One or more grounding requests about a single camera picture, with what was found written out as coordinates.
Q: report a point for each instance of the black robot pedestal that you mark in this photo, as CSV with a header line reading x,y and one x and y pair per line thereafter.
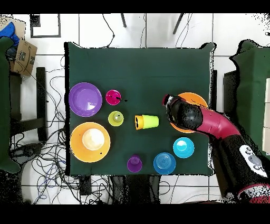
x,y
137,190

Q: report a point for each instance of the yellow cup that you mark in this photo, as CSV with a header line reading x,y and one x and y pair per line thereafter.
x,y
111,121

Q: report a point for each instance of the black tripod leg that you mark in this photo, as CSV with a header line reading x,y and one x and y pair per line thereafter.
x,y
178,23
123,21

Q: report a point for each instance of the orange cup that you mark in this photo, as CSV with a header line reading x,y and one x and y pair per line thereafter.
x,y
141,122

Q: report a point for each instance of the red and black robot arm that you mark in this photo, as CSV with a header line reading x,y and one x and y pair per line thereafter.
x,y
219,124

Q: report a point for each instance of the cardboard box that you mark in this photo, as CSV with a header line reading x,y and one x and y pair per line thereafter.
x,y
25,57

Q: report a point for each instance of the white box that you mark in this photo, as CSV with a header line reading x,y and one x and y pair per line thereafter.
x,y
267,105

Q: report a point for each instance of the dark green tablecloth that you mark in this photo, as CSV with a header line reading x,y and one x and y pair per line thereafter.
x,y
137,74

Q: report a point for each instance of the large orange bowl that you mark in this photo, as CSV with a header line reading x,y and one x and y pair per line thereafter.
x,y
78,148
194,98

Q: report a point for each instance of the red cup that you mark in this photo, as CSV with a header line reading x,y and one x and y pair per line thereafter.
x,y
112,102

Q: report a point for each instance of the purple cup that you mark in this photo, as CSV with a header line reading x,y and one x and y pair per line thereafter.
x,y
134,165

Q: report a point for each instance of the green cup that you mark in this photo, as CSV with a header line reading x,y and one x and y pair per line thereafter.
x,y
150,122

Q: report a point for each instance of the black square frame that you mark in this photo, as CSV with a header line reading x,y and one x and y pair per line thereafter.
x,y
34,21

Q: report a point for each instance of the blue cloth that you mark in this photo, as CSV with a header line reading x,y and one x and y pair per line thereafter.
x,y
8,31

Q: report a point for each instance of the black bench stand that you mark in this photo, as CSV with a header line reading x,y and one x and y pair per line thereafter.
x,y
41,95

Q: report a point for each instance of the translucent blue bowl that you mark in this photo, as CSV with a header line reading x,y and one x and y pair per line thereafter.
x,y
164,163

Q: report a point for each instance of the green covered side table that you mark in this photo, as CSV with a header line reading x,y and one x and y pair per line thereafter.
x,y
253,84
4,105

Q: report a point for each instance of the purple bowl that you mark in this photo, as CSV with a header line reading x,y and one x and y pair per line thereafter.
x,y
85,99

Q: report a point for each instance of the black monitor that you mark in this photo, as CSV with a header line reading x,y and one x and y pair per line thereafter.
x,y
230,95

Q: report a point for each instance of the light blue opaque bowl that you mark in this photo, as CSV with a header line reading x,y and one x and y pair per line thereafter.
x,y
185,152

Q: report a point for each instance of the black power brick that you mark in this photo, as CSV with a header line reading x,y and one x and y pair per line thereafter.
x,y
85,186

